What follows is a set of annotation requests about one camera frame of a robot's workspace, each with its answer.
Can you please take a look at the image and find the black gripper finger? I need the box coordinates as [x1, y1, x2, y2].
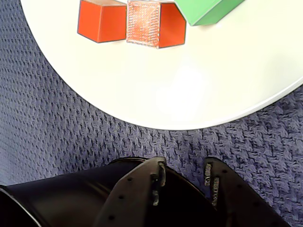
[93, 157, 167, 227]
[204, 157, 292, 227]

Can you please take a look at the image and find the blue woven table cloth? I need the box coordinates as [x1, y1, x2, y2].
[0, 0, 303, 227]

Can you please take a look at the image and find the green cube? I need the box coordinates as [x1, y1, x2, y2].
[174, 0, 247, 27]

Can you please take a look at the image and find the black metal bucket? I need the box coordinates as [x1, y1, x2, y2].
[0, 157, 215, 227]

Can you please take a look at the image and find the red cube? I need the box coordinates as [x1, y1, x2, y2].
[77, 0, 127, 44]
[125, 0, 187, 50]

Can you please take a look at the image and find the white round plate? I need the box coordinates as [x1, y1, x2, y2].
[20, 0, 303, 131]

